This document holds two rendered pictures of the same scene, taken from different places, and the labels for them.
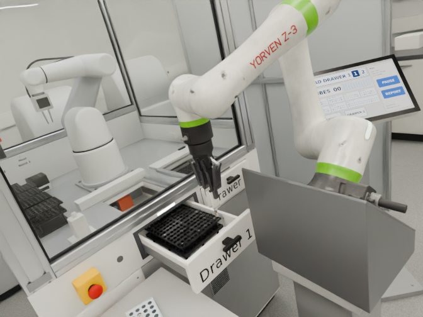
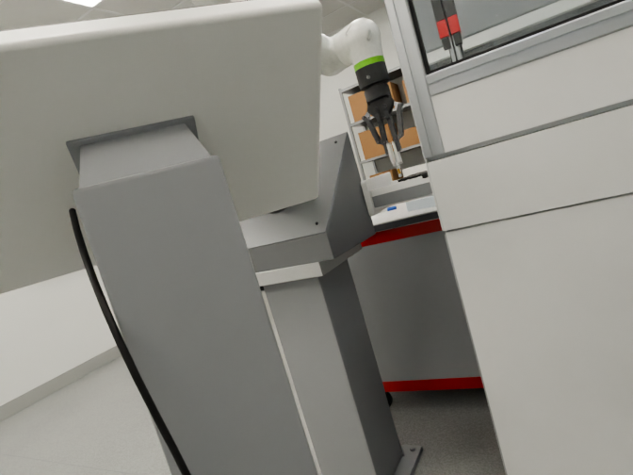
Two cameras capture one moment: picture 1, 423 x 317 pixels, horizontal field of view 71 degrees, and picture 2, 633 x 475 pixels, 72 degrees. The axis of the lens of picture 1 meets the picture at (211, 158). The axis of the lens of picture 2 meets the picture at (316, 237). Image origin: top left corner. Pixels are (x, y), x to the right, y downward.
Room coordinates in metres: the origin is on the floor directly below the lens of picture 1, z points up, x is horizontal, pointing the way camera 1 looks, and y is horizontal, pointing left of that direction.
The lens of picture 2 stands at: (1.99, -0.75, 0.95)
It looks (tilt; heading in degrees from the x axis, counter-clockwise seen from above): 6 degrees down; 158
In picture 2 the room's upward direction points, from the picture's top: 16 degrees counter-clockwise
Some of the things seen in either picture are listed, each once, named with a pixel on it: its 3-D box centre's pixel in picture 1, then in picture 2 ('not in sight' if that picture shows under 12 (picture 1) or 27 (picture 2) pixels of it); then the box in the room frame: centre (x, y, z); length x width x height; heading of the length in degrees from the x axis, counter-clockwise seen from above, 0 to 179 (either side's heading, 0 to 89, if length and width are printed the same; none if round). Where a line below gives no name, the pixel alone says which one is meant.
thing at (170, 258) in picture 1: (182, 230); (444, 178); (0.90, 0.16, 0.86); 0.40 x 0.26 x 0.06; 41
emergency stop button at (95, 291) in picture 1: (94, 290); not in sight; (0.69, 0.41, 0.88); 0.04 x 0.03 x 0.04; 131
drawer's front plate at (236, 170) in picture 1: (228, 184); not in sight; (1.15, -0.04, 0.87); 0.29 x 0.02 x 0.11; 131
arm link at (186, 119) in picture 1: (190, 99); (361, 45); (0.86, 0.02, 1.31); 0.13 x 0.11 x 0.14; 24
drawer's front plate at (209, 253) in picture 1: (225, 248); (381, 192); (0.74, 0.02, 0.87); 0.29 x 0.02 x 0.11; 131
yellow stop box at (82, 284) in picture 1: (90, 285); not in sight; (0.71, 0.43, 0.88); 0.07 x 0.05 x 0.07; 131
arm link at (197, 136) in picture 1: (196, 132); (373, 77); (0.87, 0.03, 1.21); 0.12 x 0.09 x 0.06; 131
